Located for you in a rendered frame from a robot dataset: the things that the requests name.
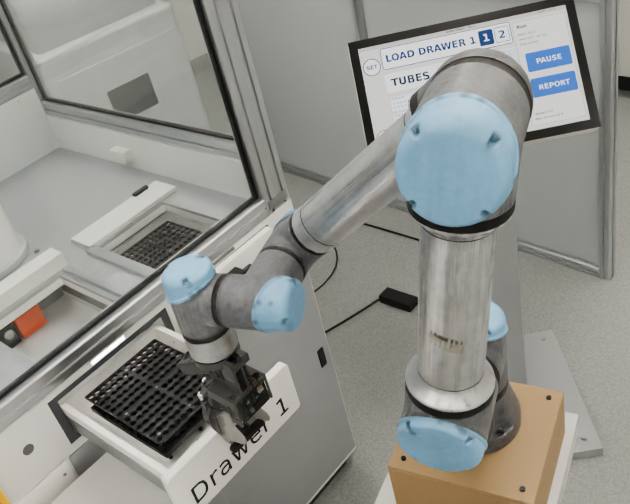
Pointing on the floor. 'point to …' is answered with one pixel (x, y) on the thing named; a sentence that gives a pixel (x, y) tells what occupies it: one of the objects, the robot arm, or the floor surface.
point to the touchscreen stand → (536, 344)
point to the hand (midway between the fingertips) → (240, 431)
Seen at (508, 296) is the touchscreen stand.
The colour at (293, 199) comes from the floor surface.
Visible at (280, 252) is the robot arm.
